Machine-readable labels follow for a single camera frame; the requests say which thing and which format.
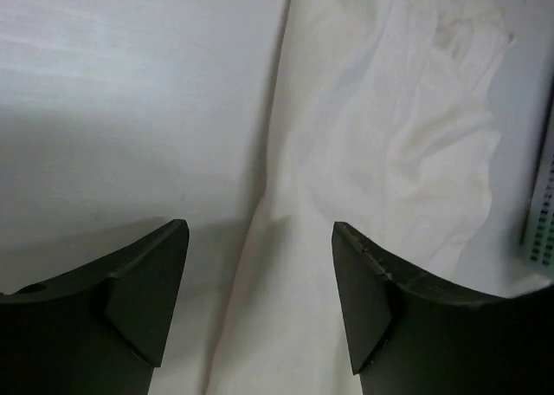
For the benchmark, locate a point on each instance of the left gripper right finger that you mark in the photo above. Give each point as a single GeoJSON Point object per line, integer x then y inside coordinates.
{"type": "Point", "coordinates": [411, 332]}

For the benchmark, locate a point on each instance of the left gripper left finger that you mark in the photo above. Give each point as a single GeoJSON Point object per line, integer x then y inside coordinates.
{"type": "Point", "coordinates": [99, 329]}

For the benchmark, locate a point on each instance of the white t shirt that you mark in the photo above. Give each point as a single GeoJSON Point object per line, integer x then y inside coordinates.
{"type": "Point", "coordinates": [413, 120]}

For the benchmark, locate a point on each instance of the white plastic basket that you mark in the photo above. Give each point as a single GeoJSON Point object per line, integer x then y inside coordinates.
{"type": "Point", "coordinates": [537, 239]}

